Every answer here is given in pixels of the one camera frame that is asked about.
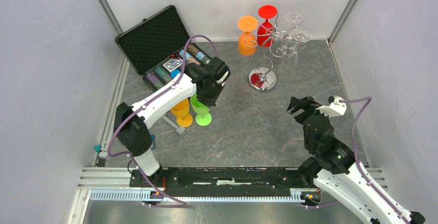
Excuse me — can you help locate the green plastic wine glass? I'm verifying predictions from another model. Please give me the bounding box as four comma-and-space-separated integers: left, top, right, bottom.
190, 94, 212, 126

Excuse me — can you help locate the yellow plastic wine glass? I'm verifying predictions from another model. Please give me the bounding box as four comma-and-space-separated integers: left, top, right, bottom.
170, 99, 193, 128

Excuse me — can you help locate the clear wine glass front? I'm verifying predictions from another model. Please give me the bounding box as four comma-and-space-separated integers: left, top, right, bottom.
292, 29, 311, 57

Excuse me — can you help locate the clear wine glass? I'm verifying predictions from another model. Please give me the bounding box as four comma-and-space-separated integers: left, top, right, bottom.
292, 29, 311, 57
276, 12, 304, 57

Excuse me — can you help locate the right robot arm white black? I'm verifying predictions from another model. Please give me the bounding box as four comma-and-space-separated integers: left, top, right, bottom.
287, 95, 426, 223

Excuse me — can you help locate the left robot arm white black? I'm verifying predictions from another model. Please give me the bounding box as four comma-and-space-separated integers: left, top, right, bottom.
110, 57, 230, 187

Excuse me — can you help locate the chrome wine glass rack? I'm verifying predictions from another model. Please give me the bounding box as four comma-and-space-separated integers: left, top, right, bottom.
247, 16, 304, 93

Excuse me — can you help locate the clear wine glass rear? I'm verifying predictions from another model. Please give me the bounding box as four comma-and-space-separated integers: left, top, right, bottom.
276, 12, 304, 57

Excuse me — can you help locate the orange plastic wine glass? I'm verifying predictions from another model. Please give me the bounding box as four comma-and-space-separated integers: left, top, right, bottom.
237, 15, 258, 56

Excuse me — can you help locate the red plastic wine glass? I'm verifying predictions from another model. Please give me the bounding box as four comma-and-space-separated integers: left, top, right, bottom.
256, 5, 277, 47

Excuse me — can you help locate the blue round dealer chip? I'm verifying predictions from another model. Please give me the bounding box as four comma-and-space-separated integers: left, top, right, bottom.
170, 69, 181, 78

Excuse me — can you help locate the playing card deck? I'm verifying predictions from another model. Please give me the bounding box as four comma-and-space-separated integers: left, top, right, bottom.
163, 58, 183, 73

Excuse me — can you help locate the black poker chip case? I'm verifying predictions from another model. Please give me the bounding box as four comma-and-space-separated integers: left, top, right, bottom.
115, 5, 211, 91

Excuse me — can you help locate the teal small object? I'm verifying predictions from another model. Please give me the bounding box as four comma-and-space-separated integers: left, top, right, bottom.
93, 145, 102, 153

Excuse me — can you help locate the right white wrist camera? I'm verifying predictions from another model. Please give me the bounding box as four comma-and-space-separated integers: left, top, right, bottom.
316, 95, 347, 118

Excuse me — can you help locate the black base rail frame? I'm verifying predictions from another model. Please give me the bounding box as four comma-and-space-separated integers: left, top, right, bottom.
79, 167, 321, 206

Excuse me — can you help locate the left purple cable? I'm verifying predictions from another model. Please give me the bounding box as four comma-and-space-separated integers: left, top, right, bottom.
106, 34, 220, 207

